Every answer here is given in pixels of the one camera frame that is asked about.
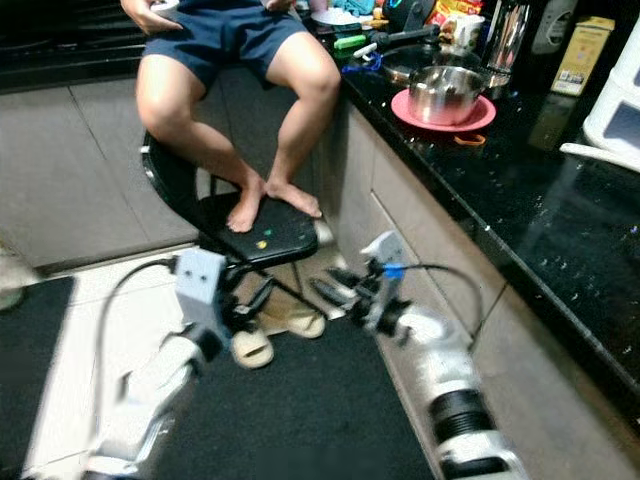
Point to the round black speaker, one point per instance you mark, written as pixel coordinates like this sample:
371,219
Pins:
407,12

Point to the person in blue shirt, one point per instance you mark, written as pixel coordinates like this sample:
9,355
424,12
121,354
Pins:
225,35

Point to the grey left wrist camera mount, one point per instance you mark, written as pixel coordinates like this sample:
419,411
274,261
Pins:
200,288

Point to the black round stool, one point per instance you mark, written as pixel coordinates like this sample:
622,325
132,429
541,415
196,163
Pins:
275,238

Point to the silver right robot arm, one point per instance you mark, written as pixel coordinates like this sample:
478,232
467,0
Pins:
455,390

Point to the red yellow snack packet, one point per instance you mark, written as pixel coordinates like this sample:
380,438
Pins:
455,10

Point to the white bowl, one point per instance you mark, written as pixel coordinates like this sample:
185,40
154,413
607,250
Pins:
335,18

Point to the steel thermos jug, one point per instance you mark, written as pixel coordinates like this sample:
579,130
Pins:
508,35

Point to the beige kitchen base cabinet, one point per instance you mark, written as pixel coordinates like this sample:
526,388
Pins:
360,200

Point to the black white kitchen appliance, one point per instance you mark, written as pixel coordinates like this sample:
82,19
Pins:
555,25

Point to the white plastic rice scoop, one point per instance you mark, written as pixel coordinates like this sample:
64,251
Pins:
600,155

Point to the yellow carton box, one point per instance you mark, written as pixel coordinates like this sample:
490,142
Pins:
582,55

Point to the pink round plate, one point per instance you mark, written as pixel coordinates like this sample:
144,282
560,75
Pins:
402,112

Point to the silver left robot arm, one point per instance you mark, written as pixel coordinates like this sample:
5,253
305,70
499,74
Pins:
150,410

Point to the white handheld controller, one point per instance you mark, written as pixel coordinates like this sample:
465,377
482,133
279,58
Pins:
165,6

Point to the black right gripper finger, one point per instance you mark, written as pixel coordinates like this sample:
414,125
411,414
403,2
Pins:
332,292
347,279

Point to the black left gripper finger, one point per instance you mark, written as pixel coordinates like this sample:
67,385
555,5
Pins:
262,297

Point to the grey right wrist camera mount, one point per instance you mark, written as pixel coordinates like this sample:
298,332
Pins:
385,255

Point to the steel cooking pot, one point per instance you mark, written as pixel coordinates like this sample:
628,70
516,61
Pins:
448,95

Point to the large black floor mat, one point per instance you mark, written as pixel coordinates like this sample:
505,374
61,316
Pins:
310,420

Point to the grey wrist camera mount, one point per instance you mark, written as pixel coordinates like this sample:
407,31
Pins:
200,288
385,255

